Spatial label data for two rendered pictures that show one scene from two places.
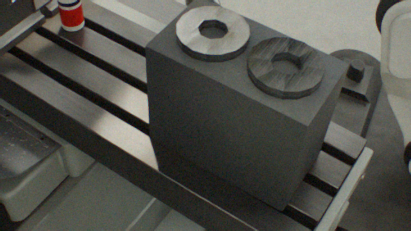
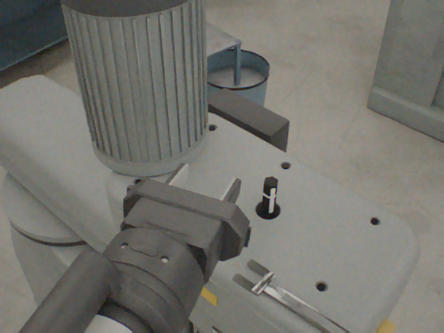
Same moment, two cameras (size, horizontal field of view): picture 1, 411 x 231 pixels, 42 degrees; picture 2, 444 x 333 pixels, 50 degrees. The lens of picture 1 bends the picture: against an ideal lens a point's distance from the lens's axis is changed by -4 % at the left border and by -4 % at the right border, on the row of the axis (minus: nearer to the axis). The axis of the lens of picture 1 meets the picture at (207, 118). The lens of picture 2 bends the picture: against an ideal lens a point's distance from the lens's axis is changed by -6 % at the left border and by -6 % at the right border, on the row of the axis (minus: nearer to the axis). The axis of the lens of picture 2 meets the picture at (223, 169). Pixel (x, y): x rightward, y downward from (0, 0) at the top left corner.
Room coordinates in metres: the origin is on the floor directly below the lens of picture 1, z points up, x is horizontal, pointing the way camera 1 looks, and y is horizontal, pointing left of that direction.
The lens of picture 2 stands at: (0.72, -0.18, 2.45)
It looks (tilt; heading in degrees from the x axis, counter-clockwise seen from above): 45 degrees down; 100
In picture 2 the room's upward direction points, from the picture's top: straight up
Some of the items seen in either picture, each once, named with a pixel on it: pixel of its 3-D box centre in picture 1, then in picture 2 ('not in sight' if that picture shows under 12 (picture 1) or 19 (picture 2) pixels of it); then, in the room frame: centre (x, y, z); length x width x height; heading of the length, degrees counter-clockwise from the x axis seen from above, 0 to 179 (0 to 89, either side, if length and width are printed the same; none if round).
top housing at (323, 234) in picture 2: not in sight; (257, 237); (0.69, 0.31, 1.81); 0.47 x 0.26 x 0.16; 149
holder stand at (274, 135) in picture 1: (241, 101); not in sight; (0.48, -0.04, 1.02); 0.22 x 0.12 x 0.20; 61
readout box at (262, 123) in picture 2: not in sight; (246, 142); (0.61, 0.75, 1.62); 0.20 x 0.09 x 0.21; 149
